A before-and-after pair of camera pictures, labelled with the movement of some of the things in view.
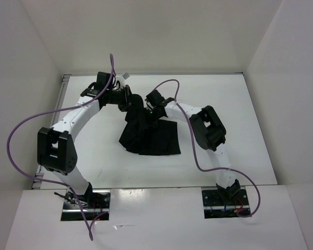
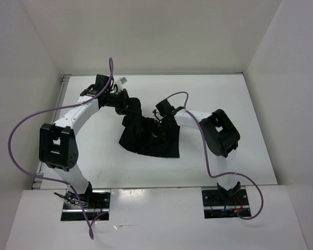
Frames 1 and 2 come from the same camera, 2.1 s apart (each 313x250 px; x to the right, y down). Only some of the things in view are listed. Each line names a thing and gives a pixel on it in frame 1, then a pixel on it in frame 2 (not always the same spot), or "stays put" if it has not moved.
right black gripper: (148, 109) -> (162, 133)
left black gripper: (126, 103) stays put
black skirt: (145, 134) stays put
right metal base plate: (217, 205) stays put
